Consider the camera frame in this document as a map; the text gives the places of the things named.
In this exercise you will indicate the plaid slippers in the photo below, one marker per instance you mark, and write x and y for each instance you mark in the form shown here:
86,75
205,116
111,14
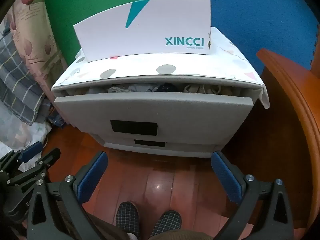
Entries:
112,232

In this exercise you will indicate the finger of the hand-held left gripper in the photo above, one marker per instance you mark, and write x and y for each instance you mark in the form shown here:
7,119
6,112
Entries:
50,158
31,151

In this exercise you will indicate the white leaf-print cloth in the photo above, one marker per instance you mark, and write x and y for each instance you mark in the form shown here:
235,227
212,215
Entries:
15,135

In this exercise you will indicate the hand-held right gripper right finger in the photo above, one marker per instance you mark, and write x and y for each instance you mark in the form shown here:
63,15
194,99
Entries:
226,177

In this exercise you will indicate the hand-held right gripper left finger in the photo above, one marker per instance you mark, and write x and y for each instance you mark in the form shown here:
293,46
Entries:
91,173

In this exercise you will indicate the white cardboard box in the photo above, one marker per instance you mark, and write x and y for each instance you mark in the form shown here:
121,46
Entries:
150,30

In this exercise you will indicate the pink floral curtain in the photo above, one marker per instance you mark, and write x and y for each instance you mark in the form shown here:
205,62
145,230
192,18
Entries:
32,42

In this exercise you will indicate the dark blue printed bag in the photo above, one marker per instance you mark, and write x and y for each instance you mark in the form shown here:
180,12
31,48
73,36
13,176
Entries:
56,119

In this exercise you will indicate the cream underwear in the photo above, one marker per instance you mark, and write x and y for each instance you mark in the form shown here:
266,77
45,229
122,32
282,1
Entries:
202,88

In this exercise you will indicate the grey plaid blanket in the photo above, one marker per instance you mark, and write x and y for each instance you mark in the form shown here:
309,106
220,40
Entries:
15,80

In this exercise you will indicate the orange wooden furniture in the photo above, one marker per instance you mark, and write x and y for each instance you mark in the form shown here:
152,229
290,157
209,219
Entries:
295,92

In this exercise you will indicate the plaid slipper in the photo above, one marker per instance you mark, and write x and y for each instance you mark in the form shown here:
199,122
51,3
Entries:
166,223
127,216

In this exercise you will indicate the grey nightstand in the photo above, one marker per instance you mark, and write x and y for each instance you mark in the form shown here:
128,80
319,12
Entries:
212,80

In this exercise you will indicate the low grey drawer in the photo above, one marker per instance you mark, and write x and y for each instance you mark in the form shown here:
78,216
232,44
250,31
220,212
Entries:
190,148

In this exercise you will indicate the green foam wall mat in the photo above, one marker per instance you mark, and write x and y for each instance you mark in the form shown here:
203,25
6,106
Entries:
87,0

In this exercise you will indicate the blue foam wall mat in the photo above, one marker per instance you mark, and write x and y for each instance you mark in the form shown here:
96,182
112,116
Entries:
250,17

